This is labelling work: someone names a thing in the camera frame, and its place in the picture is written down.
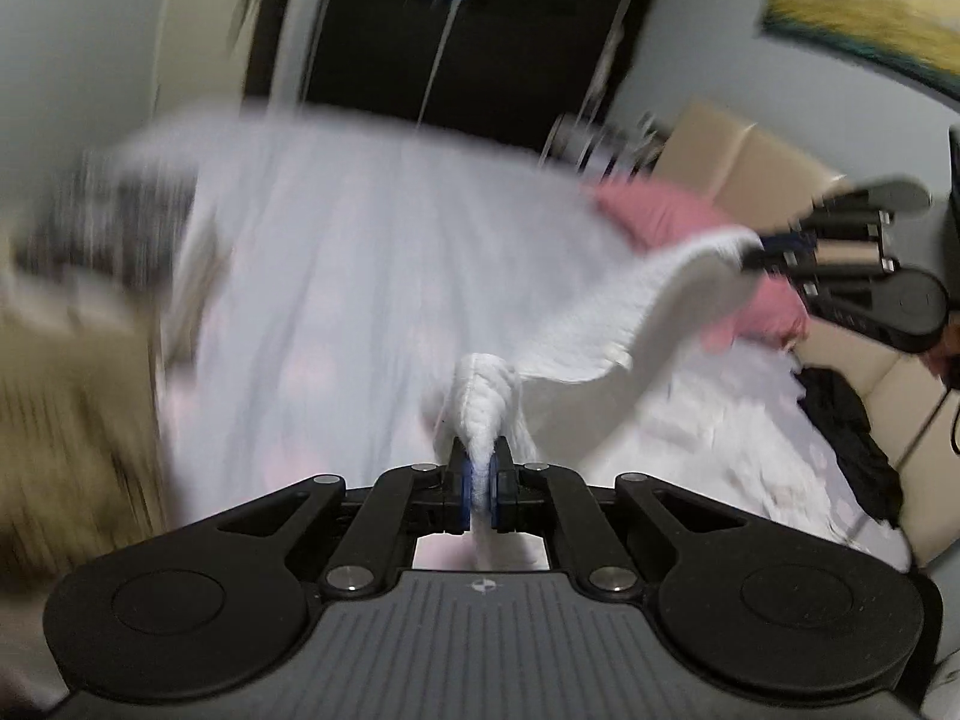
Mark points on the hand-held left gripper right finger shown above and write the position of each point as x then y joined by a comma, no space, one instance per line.
496,499

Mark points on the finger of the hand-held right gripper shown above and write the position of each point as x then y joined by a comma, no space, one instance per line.
784,241
840,279

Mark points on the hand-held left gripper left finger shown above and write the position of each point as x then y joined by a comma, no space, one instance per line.
457,499

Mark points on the white textured garment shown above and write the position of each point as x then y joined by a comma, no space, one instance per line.
600,330

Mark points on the black clothes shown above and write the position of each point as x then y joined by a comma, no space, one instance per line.
847,435

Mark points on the pink pillow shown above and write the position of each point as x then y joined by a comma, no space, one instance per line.
660,217

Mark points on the white nightstand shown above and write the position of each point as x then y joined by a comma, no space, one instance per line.
592,142

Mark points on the bed with polka-dot sheet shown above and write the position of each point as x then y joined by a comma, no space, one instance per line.
337,277

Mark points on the brown striped garment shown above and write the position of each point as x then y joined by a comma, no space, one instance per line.
67,427

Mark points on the dark sliding wardrobe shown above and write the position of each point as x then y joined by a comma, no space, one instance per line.
375,52

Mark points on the white room door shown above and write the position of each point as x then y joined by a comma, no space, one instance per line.
225,15

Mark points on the yellow teal wall painting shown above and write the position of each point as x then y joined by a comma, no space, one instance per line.
862,15

